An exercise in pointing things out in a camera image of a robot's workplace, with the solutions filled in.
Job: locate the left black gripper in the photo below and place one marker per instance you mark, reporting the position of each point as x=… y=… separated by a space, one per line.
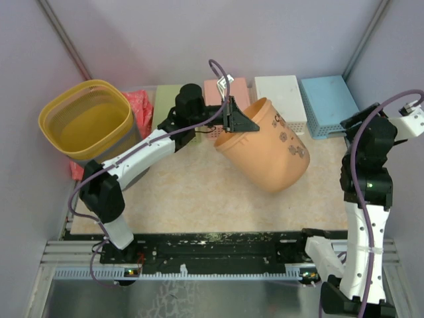
x=237 y=120

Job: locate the pink perforated plastic basket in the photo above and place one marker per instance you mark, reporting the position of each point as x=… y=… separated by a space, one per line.
x=238 y=90

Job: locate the orange plastic bin liner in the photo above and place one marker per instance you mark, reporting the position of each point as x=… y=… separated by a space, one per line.
x=273 y=158

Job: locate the white perforated plastic basket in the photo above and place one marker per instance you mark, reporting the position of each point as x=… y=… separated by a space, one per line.
x=284 y=93

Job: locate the green perforated plastic basket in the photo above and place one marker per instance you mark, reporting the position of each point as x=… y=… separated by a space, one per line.
x=164 y=100

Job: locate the blue perforated plastic basket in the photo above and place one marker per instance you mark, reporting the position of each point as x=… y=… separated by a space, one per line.
x=327 y=102

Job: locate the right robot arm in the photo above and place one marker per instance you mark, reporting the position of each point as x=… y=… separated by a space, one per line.
x=353 y=287

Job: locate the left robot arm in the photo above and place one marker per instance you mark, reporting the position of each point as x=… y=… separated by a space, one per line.
x=103 y=184

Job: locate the red plastic bag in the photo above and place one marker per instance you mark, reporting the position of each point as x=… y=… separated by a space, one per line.
x=143 y=110

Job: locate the grey plastic bin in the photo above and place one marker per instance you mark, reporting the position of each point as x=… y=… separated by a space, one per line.
x=130 y=138

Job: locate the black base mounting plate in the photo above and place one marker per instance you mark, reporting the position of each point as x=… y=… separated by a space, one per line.
x=212 y=253

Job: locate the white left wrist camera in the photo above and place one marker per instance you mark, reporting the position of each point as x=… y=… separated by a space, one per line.
x=223 y=83

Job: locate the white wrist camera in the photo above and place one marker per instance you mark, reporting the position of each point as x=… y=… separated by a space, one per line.
x=223 y=83
x=410 y=123

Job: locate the white slotted cable duct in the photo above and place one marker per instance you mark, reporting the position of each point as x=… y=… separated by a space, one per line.
x=291 y=274

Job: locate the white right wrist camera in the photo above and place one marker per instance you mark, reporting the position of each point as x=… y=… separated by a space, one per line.
x=410 y=123

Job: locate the aluminium frame rail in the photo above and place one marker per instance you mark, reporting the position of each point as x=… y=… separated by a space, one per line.
x=68 y=253

